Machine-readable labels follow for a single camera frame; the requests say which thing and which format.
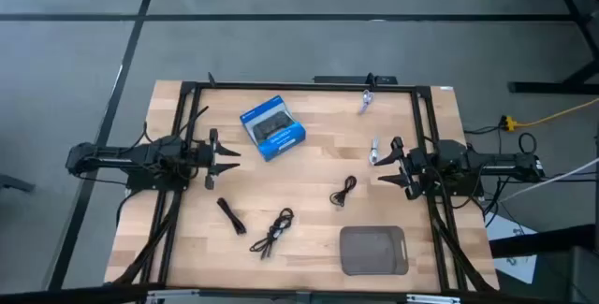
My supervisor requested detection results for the black bracket bar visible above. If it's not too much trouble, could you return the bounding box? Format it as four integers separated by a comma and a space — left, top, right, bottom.
312, 73, 399, 86

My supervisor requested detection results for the black metal table frame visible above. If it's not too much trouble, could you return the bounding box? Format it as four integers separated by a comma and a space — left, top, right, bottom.
139, 80, 469, 294

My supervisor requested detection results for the lilac USB cable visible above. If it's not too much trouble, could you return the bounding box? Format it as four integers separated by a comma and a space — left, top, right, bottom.
358, 89, 375, 116

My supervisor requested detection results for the blue game controller box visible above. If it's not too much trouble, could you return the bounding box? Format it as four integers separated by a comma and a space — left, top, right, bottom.
239, 94, 307, 163

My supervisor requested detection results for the white USB cable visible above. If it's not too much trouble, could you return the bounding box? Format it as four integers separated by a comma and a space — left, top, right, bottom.
368, 136, 381, 166

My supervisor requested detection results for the small black cable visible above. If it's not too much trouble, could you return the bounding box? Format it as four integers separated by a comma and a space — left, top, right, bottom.
329, 175, 358, 209

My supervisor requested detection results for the black table leg frame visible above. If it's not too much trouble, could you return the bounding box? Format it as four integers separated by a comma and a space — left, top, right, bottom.
507, 0, 599, 95

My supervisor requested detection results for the grey translucent plastic bin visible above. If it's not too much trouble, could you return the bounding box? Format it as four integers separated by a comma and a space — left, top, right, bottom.
339, 224, 410, 277

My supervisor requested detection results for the white paper sheet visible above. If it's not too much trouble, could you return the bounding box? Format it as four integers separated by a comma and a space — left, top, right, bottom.
484, 212, 539, 285

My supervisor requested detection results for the white floor cable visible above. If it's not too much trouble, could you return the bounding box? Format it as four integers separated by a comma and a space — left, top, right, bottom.
498, 156, 599, 202

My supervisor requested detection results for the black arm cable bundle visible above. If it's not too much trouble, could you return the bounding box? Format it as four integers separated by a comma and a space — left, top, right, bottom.
430, 200, 497, 294
111, 190, 183, 286

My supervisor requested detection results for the black braided cable bundle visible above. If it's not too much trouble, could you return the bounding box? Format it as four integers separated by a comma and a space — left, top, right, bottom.
249, 207, 295, 261

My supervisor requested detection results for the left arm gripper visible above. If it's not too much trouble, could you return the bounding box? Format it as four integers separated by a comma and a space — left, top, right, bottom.
189, 128, 242, 191

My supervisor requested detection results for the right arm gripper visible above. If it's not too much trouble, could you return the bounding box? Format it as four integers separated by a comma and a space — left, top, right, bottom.
373, 136, 430, 201

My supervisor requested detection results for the yellow extension cord with plug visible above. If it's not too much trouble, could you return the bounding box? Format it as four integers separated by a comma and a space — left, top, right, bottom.
503, 97, 599, 132

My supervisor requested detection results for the black furniture foot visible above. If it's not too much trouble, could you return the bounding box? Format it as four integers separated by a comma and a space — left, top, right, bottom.
0, 175, 37, 193

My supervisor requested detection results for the black floor beam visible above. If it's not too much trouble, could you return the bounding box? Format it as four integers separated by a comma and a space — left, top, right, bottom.
489, 224, 599, 258

